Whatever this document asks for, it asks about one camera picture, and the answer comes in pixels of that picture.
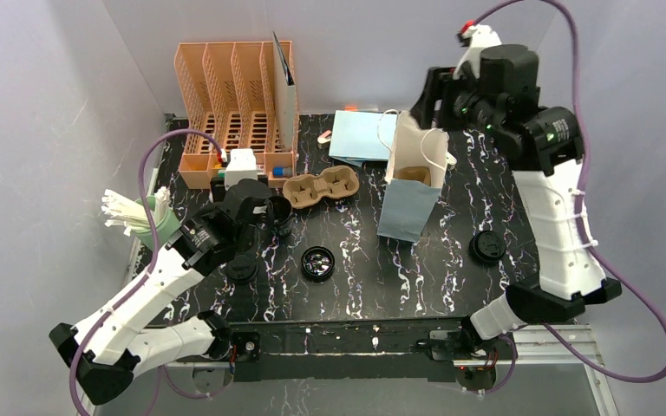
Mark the light blue paper bag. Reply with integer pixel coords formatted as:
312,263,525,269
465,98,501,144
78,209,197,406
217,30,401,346
329,110,398,166
377,111,448,243

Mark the brown cardboard cup carrier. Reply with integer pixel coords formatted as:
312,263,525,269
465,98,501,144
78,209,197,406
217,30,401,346
282,166,360,209

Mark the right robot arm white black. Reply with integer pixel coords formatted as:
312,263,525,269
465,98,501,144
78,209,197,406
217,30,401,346
411,44,622,353

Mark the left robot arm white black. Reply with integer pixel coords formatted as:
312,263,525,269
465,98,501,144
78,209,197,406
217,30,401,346
49,179,274,406

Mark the flat light blue paper bag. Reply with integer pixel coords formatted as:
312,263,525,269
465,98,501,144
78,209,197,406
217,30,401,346
329,110,398,166

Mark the black lid right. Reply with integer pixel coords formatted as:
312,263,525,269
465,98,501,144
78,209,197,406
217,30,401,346
468,230,506,266

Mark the black lid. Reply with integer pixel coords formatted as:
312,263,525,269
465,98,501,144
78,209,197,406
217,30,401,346
225,253,259,284
468,230,506,266

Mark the grey folder in organizer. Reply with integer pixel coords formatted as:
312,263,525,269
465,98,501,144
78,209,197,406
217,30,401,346
272,32,297,151

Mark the blue cap small item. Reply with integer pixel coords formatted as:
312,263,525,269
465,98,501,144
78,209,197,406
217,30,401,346
272,166,294,178

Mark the black cup upright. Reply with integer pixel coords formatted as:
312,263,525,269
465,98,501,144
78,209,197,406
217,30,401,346
268,196,293,237

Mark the black cup with shiny contents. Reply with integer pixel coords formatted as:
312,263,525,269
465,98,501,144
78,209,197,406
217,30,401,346
301,246,335,283

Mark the orange plastic file organizer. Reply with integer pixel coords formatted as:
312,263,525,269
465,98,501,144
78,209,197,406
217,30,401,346
174,40,299,189

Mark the black lid left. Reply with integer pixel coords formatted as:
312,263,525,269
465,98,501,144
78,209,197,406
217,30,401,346
225,253,259,284

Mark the green straw holder cup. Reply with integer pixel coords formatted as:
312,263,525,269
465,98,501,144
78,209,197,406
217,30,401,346
131,195,180,249

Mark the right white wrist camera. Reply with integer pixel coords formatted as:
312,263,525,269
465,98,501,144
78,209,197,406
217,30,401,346
453,21,502,79

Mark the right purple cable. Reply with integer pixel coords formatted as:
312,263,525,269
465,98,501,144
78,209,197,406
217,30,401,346
461,0,666,385

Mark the purple cable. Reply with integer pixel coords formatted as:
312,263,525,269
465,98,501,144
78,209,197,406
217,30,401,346
461,0,666,385
69,128,228,416

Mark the black base rail bar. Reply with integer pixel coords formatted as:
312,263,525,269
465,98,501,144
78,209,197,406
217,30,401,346
174,312,544,383

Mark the aluminium frame rail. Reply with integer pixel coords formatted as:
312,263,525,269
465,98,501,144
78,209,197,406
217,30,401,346
154,325,617,415

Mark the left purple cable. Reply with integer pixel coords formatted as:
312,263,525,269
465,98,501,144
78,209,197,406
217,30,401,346
69,128,228,416

